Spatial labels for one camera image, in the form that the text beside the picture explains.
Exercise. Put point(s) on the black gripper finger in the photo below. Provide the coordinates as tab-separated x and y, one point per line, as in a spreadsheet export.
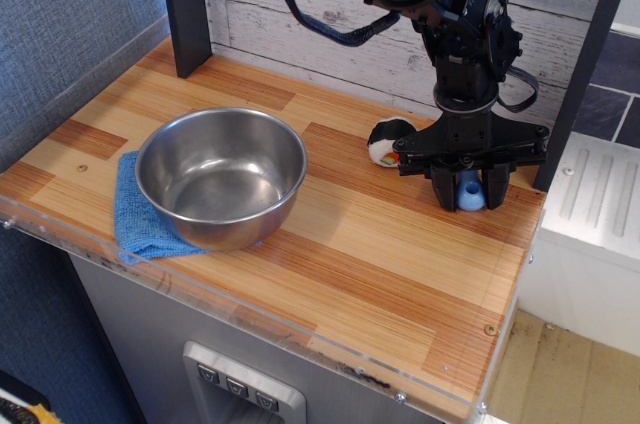
495	180
444	184

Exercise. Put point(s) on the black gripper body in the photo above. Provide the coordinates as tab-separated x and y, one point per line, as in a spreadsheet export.
479	141

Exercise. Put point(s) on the blue handled grey scoop spoon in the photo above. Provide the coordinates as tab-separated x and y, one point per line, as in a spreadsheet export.
470	192

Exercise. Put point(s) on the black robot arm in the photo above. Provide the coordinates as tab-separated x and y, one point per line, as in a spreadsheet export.
472	46

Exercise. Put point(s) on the blue microfibre cloth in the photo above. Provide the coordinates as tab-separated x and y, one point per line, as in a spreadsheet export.
138	229

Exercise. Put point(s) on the plush sushi roll toy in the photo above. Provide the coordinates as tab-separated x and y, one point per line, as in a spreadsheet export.
382	137

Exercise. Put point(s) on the white ribbed cabinet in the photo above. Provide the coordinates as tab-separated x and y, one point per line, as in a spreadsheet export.
583	273

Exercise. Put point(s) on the stainless steel bowl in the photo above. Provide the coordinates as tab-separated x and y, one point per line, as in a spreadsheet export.
222	179

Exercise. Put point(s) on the silver dispenser button panel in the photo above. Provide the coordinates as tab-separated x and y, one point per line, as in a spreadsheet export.
228	391

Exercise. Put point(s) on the yellow black object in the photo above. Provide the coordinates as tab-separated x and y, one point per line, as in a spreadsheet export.
14	413

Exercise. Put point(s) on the dark grey right post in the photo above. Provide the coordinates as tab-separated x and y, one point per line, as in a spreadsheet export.
590	52

